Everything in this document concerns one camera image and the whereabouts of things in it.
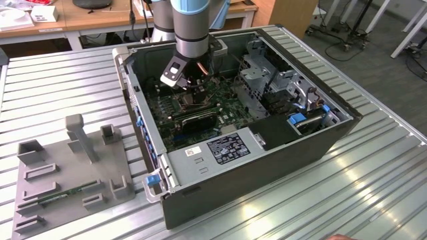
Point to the black wheeled equipment stand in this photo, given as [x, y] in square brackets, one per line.
[354, 40]

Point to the wooden cabinet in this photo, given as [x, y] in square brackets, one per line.
[290, 15]

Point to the green motherboard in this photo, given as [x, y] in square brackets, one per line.
[230, 112]

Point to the white cardboard box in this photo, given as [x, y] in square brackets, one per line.
[44, 13]

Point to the dark grey PC case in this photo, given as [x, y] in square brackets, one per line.
[250, 187]

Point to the green RAM stick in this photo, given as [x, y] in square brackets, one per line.
[60, 195]

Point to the white table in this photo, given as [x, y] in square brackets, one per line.
[398, 51]

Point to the silver CPU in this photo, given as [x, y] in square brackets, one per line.
[199, 101]

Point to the hard disk in blue carrier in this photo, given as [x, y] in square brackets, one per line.
[297, 118]

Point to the wooden desk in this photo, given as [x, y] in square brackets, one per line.
[100, 17]

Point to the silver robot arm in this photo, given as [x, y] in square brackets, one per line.
[191, 30]

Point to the blue plastic clip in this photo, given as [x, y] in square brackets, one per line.
[326, 108]

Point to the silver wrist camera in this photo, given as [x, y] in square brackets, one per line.
[171, 72]

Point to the blue case latch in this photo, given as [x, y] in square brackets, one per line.
[153, 180]

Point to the black expansion card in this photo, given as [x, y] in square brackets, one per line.
[201, 123]

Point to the CPU socket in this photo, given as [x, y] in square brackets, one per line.
[185, 101]

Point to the silver power supply unit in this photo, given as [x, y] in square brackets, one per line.
[187, 165]

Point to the flat white box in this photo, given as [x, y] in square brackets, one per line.
[15, 21]

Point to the black round object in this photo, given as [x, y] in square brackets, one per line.
[91, 3]

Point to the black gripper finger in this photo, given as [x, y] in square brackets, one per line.
[198, 91]

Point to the grey parts rack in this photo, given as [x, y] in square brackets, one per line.
[60, 220]

